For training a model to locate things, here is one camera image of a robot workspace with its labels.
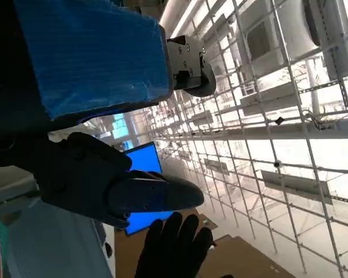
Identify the brown cardboard box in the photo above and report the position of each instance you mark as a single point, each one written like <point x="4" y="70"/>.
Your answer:
<point x="243" y="260"/>

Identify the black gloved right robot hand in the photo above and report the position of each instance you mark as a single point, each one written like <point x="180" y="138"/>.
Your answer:
<point x="171" y="249"/>

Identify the white ceiling air unit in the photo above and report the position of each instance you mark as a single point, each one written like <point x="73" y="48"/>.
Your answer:
<point x="278" y="43"/>

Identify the bright blue monitor screen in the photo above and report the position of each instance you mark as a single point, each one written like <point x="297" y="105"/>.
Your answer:
<point x="145" y="157"/>

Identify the white ceiling grid frame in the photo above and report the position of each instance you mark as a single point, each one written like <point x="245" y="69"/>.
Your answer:
<point x="278" y="130"/>

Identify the pale blue mesh chair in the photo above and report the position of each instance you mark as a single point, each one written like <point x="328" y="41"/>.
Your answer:
<point x="61" y="246"/>

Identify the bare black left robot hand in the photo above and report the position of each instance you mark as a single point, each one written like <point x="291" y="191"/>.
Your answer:
<point x="75" y="58"/>

